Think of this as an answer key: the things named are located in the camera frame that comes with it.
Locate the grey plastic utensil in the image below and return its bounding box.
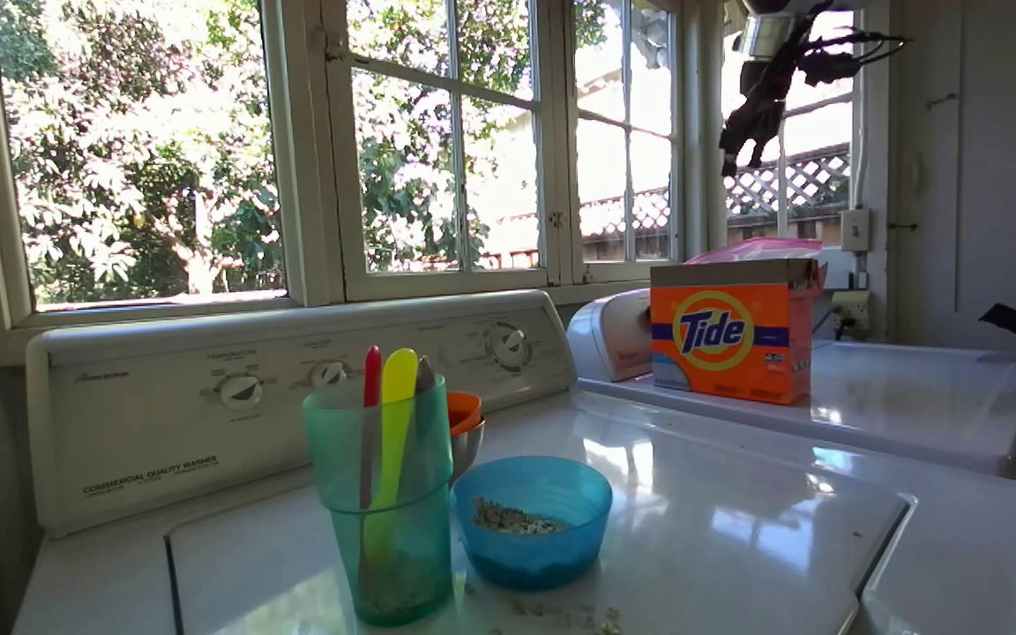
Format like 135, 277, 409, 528
409, 352, 442, 504

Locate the large white washer dial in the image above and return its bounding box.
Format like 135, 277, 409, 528
483, 319, 535, 372

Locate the cream wooden window frame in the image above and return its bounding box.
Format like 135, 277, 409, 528
0, 0, 893, 344

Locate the white washer control knob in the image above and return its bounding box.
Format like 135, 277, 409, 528
308, 361, 354, 391
215, 371, 269, 414

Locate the orange-rimmed metal cup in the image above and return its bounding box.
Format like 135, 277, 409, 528
448, 389, 492, 478

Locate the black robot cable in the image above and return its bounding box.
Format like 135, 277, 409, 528
795, 23, 915, 87

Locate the white washing machine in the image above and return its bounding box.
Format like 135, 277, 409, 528
10, 289, 1016, 635

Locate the white wall outlet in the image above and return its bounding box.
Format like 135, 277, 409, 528
824, 289, 877, 344
841, 205, 877, 256

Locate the green translucent plastic cup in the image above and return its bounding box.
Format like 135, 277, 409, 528
300, 371, 460, 626

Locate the orange Tide detergent box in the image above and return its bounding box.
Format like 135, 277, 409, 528
645, 252, 828, 408

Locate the yellow-green plastic utensil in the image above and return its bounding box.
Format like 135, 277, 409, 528
362, 344, 428, 570

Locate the red plastic utensil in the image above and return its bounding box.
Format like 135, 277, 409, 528
359, 341, 388, 508

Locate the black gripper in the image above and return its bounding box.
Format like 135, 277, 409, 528
717, 50, 808, 178

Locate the white box on sill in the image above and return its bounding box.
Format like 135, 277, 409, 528
820, 247, 866, 297

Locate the white dryer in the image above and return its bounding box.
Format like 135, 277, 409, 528
561, 285, 1016, 478

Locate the blue plastic bowl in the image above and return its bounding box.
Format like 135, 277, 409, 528
451, 456, 619, 591

